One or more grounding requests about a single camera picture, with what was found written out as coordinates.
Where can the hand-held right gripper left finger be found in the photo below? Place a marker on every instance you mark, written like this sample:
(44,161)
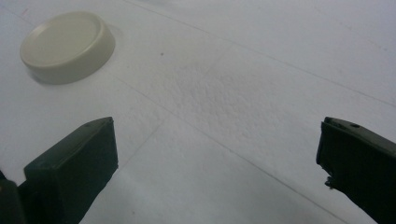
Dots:
(71,168)

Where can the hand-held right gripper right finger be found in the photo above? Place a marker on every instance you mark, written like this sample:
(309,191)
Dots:
(361,161)

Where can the cream round lid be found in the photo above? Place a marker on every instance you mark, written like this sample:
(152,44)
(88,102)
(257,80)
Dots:
(62,43)

